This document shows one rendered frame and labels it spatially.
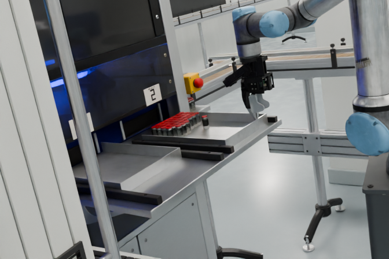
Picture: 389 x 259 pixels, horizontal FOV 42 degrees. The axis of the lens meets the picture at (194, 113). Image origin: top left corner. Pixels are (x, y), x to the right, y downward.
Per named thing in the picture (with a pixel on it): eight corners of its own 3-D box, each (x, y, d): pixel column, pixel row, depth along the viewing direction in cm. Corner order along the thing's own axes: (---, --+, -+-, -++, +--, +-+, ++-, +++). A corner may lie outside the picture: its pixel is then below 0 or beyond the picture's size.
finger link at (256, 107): (264, 123, 160) (260, 95, 158) (248, 122, 164) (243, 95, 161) (268, 119, 163) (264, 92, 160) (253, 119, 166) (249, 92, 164)
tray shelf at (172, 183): (30, 195, 149) (29, 189, 148) (173, 120, 202) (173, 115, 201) (152, 218, 120) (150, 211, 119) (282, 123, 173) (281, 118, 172)
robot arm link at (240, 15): (242, 8, 150) (225, 10, 157) (248, 45, 152) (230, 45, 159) (262, 4, 154) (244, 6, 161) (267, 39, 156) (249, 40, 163)
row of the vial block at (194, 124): (167, 141, 170) (164, 128, 169) (197, 124, 183) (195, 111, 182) (171, 141, 168) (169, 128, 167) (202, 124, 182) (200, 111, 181)
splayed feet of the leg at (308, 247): (298, 251, 252) (295, 225, 248) (335, 206, 290) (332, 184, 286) (314, 254, 247) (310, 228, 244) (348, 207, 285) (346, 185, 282)
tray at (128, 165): (42, 182, 152) (39, 172, 151) (103, 151, 172) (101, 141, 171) (123, 195, 132) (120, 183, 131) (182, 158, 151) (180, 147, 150)
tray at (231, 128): (143, 144, 171) (141, 134, 170) (189, 120, 191) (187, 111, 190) (226, 151, 150) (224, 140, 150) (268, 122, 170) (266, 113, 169)
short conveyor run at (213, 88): (174, 124, 204) (167, 86, 200) (146, 122, 213) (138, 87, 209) (256, 80, 256) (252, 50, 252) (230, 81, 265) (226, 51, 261)
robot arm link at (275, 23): (297, 5, 147) (271, 7, 156) (268, 12, 141) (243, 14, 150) (300, 32, 149) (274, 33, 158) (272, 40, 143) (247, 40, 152)
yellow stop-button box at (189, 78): (177, 94, 201) (173, 77, 199) (187, 89, 206) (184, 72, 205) (192, 94, 196) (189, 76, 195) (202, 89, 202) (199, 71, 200)
